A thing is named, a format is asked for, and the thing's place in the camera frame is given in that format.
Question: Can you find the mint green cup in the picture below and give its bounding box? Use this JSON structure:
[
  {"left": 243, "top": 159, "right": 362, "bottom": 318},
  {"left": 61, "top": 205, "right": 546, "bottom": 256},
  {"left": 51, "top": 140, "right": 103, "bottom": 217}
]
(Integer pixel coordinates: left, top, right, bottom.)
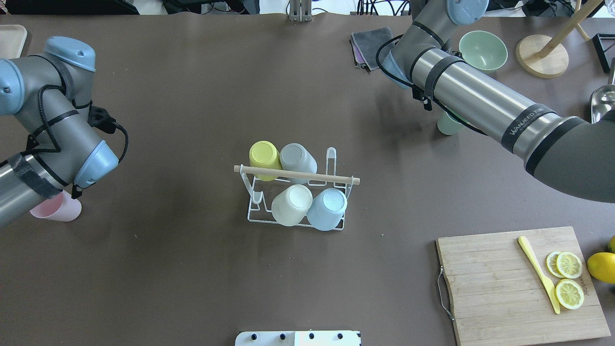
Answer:
[{"left": 437, "top": 111, "right": 468, "bottom": 136}]

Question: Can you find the pink cup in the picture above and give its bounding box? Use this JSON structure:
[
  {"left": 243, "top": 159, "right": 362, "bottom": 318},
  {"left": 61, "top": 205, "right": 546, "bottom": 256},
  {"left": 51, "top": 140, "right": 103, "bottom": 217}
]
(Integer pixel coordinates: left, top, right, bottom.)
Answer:
[{"left": 29, "top": 190, "right": 83, "bottom": 222}]

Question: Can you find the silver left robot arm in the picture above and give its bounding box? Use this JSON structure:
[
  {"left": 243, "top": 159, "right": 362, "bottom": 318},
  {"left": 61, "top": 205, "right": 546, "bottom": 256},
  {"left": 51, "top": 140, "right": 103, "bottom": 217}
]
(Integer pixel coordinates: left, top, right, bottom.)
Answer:
[{"left": 0, "top": 37, "right": 126, "bottom": 226}]

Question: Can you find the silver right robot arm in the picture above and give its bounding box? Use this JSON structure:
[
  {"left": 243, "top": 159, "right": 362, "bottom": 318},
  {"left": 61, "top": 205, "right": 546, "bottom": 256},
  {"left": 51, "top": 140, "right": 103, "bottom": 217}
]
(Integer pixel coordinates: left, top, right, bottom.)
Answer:
[{"left": 378, "top": 0, "right": 615, "bottom": 202}]

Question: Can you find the grey cup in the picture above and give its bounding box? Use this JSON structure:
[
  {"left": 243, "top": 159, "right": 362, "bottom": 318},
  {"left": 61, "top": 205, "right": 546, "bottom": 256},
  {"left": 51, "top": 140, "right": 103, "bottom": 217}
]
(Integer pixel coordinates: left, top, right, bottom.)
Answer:
[{"left": 280, "top": 143, "right": 317, "bottom": 173}]

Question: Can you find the white cup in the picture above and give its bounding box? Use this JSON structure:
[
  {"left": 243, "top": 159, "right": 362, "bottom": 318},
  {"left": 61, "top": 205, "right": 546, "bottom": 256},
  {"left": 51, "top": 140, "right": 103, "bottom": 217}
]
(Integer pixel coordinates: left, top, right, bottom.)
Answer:
[{"left": 271, "top": 184, "right": 313, "bottom": 226}]

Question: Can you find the light blue cup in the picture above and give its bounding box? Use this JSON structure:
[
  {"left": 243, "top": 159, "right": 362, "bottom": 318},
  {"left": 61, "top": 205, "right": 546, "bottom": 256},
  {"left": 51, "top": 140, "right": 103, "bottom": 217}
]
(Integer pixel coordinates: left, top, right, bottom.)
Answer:
[{"left": 306, "top": 188, "right": 347, "bottom": 231}]

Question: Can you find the yellow cup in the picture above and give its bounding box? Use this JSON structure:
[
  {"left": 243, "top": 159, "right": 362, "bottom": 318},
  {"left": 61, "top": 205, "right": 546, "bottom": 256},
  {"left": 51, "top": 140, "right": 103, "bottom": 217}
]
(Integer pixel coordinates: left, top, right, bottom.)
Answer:
[{"left": 248, "top": 140, "right": 283, "bottom": 170}]

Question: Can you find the grey folded cloth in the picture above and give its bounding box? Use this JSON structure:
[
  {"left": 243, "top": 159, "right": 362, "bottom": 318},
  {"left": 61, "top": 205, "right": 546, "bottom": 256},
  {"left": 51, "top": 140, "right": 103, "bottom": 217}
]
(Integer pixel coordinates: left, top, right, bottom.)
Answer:
[{"left": 351, "top": 26, "right": 393, "bottom": 71}]

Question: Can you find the mint green bowl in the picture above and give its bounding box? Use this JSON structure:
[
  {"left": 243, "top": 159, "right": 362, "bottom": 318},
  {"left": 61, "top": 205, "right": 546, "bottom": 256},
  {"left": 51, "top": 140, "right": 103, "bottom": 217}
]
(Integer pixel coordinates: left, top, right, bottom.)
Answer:
[{"left": 459, "top": 30, "right": 509, "bottom": 74}]

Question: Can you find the bamboo cutting board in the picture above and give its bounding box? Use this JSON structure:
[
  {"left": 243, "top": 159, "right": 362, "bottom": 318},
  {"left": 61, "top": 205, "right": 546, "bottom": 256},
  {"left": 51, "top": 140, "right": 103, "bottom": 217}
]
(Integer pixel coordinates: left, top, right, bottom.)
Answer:
[{"left": 436, "top": 226, "right": 611, "bottom": 346}]

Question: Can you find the wooden mug tree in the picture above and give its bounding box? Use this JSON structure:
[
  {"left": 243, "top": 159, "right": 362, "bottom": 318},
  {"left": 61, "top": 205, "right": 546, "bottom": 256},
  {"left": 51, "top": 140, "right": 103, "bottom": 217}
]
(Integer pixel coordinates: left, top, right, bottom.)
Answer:
[{"left": 515, "top": 0, "right": 603, "bottom": 79}]

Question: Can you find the yellow plastic knife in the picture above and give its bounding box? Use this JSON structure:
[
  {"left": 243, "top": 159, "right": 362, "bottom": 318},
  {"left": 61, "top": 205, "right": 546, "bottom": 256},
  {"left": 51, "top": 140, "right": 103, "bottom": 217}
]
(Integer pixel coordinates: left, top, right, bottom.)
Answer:
[{"left": 517, "top": 236, "right": 561, "bottom": 314}]

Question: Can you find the lemon slice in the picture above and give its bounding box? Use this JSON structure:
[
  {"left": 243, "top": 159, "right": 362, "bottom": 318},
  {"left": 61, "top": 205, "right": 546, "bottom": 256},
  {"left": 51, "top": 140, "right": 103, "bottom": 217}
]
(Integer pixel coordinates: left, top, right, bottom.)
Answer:
[
  {"left": 555, "top": 279, "right": 585, "bottom": 309},
  {"left": 555, "top": 252, "right": 583, "bottom": 280}
]

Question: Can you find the yellow lemon near board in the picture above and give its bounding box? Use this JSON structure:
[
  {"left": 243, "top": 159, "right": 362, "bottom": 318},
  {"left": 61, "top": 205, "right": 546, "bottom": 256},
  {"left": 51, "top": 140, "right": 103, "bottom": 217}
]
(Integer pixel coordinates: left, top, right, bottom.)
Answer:
[{"left": 587, "top": 252, "right": 615, "bottom": 284}]

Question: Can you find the black wine glass rack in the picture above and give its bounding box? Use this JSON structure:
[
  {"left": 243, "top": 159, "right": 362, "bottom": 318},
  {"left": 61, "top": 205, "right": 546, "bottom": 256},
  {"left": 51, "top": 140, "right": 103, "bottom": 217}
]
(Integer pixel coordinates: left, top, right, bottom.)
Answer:
[{"left": 591, "top": 33, "right": 615, "bottom": 73}]

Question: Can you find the beige tray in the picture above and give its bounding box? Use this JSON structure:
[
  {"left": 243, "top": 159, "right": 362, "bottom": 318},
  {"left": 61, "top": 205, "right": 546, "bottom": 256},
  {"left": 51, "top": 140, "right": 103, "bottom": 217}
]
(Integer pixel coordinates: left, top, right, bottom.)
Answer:
[{"left": 0, "top": 25, "right": 28, "bottom": 59}]

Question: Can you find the aluminium frame post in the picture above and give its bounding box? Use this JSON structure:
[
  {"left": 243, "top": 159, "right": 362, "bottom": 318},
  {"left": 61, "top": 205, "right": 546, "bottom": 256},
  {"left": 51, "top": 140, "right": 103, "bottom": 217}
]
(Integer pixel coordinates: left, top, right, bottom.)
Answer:
[{"left": 288, "top": 0, "right": 313, "bottom": 23}]

